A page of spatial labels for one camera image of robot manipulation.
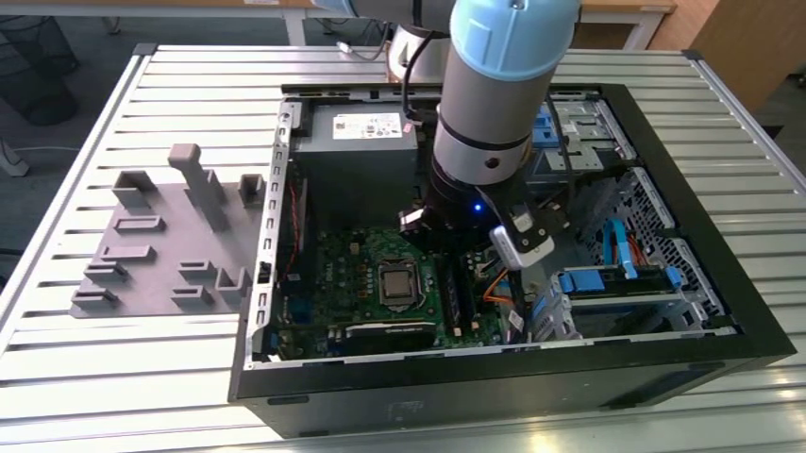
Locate CPU socket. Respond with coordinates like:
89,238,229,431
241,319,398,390
374,257,424,313

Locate silver CPU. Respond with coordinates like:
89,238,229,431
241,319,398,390
380,271,416,303

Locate grey power supply unit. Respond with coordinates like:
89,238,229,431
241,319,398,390
292,103,436,232

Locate blue drive carrier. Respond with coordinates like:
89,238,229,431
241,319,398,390
531,106,561,148

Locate green motherboard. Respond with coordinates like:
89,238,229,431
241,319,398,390
276,224,504,360

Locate hard disk in blue carrier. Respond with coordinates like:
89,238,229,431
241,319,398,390
559,266,681,298

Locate metal drive cage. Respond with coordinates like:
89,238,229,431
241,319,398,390
527,271,737,344
527,92,637,204

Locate black graphics card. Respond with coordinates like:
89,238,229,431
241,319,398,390
329,320,438,358

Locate black open PC case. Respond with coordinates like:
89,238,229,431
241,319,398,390
225,82,797,440

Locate grey parts rack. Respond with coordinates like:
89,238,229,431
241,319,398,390
68,140,269,320

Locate wooden cabinet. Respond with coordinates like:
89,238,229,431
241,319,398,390
647,0,806,114

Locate white plastic object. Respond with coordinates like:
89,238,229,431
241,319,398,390
0,139,31,178

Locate black mesh waste bin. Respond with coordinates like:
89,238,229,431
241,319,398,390
0,16,80,126

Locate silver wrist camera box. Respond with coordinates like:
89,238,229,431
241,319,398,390
488,202,559,271

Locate orange wire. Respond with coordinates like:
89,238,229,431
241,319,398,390
481,271,512,303

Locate thin red wire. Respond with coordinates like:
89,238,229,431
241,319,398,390
282,183,304,280

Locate blue flat wire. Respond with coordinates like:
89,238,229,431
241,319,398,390
601,219,637,277

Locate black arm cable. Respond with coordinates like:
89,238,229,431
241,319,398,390
398,0,441,126

